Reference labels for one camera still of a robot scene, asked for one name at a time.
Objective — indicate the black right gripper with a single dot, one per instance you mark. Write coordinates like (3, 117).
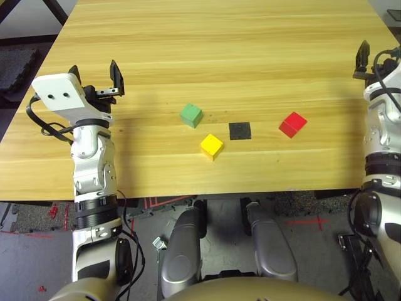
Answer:
(365, 74)

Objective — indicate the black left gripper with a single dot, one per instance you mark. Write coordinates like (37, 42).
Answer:
(100, 100)

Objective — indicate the red wooden block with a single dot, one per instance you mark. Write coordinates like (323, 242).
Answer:
(293, 123)

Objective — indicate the green wooden block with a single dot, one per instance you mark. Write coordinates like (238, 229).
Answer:
(190, 113)

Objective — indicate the yellow wooden block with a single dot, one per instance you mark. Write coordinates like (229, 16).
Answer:
(211, 145)

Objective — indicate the black tripod stand with plate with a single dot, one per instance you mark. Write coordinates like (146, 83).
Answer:
(395, 15)

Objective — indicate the black diagonal metal bar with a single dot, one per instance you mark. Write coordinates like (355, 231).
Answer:
(58, 11)

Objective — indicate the dark grey foam floor mat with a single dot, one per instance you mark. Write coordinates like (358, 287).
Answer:
(15, 69)

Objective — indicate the black square pad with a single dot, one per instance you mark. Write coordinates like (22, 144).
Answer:
(240, 131)

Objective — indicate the speckled grey foam mat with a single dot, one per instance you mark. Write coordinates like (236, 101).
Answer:
(307, 203)

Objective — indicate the small silver metal clip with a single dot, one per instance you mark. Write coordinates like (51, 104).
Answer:
(159, 243)

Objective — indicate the black bar on floor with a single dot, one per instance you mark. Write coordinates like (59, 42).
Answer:
(347, 241)

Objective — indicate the silver robot left leg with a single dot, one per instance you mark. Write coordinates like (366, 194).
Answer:
(183, 247)

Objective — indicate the silver robot leg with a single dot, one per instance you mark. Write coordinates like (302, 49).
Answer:
(271, 247)
(183, 247)

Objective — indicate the silver robot right leg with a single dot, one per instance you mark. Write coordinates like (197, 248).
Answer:
(271, 247)

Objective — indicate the beige and black robot torso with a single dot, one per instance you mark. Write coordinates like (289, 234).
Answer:
(250, 290)

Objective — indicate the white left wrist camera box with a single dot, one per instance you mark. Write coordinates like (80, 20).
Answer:
(59, 91)

